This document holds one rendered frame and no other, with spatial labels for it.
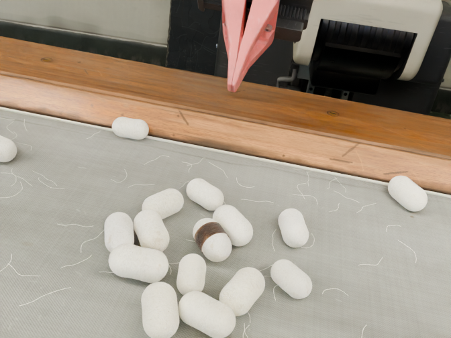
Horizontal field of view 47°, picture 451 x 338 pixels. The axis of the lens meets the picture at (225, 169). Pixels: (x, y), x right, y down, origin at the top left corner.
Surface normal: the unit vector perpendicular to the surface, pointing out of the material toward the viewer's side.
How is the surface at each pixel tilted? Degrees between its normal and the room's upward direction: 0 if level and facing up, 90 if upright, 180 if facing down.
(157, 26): 88
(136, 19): 89
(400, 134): 0
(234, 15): 62
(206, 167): 0
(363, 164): 45
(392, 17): 98
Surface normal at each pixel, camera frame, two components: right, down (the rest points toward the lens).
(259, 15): -0.09, 0.07
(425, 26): -0.11, 0.65
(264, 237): 0.12, -0.83
